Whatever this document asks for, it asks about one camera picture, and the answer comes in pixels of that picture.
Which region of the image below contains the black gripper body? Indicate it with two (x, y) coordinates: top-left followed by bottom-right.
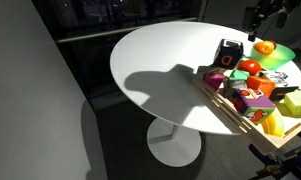
(254, 0), (301, 16)

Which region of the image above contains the black plush cube letter D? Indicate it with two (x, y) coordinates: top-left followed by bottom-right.
(212, 38), (245, 70)

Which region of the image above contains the orange toy fruit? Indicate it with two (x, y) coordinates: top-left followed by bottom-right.
(253, 40), (276, 56)

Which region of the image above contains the red toy tomato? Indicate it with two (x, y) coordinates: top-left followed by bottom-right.
(236, 59), (263, 76)

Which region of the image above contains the white zebra plush cube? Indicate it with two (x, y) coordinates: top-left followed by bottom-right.
(262, 70), (300, 102)

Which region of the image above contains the purple plush cube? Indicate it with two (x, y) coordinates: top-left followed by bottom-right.
(231, 87), (277, 124)

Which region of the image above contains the wooden crate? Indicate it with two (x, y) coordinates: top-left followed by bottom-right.
(191, 66), (301, 157)

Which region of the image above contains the yellow toy banana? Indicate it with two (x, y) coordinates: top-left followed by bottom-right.
(261, 109), (286, 138)

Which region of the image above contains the green plastic bowl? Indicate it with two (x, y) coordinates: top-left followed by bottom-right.
(249, 41), (296, 71)

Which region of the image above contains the orange block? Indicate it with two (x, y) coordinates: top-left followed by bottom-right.
(245, 75), (277, 98)

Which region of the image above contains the magenta block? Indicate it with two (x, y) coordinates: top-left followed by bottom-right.
(203, 72), (226, 92)

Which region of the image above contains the lime green block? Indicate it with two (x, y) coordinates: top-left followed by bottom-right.
(283, 89), (301, 117)

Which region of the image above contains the white table pedestal base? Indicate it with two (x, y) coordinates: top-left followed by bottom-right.
(146, 116), (203, 168)

